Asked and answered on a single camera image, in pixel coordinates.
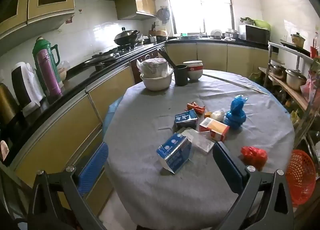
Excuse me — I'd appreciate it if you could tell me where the white black electric appliance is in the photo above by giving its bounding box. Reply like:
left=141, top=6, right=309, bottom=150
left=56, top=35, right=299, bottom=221
left=11, top=62, right=42, bottom=117

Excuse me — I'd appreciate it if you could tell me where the gold kettle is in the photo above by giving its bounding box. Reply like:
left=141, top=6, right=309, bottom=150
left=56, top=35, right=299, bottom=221
left=0, top=82, right=20, bottom=125

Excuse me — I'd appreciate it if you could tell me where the large blue milk carton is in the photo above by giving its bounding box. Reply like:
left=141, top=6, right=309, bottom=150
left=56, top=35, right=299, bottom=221
left=156, top=133, right=192, bottom=175

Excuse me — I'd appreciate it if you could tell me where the microwave oven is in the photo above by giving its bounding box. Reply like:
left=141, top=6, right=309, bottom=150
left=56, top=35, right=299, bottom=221
left=239, top=24, right=271, bottom=44

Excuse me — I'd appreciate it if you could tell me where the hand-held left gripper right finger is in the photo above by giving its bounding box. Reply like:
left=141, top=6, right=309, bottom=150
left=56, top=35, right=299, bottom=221
left=212, top=141, right=294, bottom=230

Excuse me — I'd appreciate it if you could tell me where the clear plastic wrapper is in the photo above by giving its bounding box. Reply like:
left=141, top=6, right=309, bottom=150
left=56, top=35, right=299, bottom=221
left=180, top=128, right=216, bottom=155

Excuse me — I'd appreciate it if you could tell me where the blue plastic table cover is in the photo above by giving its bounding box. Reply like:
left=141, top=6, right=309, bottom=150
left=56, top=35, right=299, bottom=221
left=103, top=96, right=124, bottom=133

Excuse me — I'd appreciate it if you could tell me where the clear bag of food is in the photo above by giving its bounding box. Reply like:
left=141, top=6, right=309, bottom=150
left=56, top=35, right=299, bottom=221
left=58, top=60, right=71, bottom=82

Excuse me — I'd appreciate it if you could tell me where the small steel pot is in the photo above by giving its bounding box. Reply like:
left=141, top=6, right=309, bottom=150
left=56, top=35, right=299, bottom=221
left=272, top=64, right=287, bottom=79

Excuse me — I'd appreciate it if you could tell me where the blue plastic bag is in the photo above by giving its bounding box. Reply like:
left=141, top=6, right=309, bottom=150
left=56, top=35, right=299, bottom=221
left=223, top=96, right=249, bottom=130

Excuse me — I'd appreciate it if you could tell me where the red plastic basket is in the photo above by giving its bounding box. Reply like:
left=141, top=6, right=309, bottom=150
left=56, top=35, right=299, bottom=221
left=285, top=149, right=317, bottom=208

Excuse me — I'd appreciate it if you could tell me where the white tissue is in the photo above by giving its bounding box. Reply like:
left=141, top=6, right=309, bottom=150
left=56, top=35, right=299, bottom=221
left=211, top=109, right=227, bottom=122

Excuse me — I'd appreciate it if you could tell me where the large steel pot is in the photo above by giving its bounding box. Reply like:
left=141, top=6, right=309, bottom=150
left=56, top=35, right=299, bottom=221
left=285, top=69, right=307, bottom=92

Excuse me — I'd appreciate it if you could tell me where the green thermos flask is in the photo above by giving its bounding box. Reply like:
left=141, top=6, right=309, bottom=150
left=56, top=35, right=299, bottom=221
left=32, top=36, right=62, bottom=88

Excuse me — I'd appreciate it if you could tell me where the yellow plastic bag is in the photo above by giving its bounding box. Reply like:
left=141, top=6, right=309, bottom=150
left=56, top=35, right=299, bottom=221
left=290, top=109, right=302, bottom=125

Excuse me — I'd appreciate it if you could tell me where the steel pot by sink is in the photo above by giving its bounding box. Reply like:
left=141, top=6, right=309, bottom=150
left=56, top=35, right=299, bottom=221
left=225, top=29, right=240, bottom=40

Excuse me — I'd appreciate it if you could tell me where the stack of red white bowls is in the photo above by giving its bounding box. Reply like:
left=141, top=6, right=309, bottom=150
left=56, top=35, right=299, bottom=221
left=183, top=60, right=203, bottom=82

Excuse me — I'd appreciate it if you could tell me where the purple vacuum bottle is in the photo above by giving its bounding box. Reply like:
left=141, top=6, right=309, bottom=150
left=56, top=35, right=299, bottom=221
left=36, top=49, right=62, bottom=97

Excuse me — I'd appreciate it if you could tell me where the red plastic bag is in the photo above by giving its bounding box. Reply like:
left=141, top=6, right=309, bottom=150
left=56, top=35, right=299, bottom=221
left=240, top=146, right=268, bottom=172

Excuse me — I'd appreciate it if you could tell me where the black chopstick cup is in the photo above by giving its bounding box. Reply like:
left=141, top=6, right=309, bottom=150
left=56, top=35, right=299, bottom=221
left=174, top=65, right=188, bottom=86

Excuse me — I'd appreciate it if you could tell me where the orange snack wrapper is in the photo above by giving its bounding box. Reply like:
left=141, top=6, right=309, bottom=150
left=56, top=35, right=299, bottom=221
left=186, top=102, right=206, bottom=115

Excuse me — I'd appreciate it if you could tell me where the kitchen window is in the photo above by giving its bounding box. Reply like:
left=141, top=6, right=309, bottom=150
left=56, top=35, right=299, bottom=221
left=162, top=0, right=235, bottom=36

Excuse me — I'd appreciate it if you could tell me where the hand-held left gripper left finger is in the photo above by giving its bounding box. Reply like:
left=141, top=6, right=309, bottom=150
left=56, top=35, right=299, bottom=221
left=27, top=142, right=109, bottom=230

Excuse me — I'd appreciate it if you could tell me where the long wooden stick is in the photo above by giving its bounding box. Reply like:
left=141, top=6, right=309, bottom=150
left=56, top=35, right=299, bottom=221
left=204, top=73, right=269, bottom=95

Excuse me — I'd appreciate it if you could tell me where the grey tablecloth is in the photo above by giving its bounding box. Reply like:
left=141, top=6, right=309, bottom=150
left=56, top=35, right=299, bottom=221
left=102, top=69, right=295, bottom=223

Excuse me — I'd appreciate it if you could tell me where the white ceramic bowl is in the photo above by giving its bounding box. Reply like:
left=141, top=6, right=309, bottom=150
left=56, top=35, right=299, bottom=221
left=140, top=71, right=173, bottom=92

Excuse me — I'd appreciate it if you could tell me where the pink plastic bag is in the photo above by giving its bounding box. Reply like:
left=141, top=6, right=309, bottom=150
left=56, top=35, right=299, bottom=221
left=300, top=70, right=320, bottom=103

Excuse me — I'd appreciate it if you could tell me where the black wok with lid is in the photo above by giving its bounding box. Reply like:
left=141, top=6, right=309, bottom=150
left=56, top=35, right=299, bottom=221
left=114, top=27, right=141, bottom=45

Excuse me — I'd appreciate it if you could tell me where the black induction cooker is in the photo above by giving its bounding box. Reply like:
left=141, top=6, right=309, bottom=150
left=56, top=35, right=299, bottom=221
left=280, top=41, right=314, bottom=57

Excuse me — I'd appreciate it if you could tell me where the orange white cardboard box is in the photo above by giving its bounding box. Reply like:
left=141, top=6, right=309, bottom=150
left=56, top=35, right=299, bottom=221
left=199, top=117, right=230, bottom=142

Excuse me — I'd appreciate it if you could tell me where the yellow enamel pot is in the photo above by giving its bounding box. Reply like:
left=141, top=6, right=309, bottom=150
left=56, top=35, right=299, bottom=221
left=291, top=32, right=306, bottom=48

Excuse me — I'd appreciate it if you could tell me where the gas stove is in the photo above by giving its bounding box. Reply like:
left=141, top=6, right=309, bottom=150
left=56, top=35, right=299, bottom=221
left=84, top=45, right=148, bottom=70

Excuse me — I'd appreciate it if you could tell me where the metal shelf rack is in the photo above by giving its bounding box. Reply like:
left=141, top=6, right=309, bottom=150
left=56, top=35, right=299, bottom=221
left=259, top=41, right=320, bottom=170

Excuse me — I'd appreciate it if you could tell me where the small blue milk carton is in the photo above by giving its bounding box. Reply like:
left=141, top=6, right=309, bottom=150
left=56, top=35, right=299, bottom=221
left=174, top=109, right=199, bottom=130

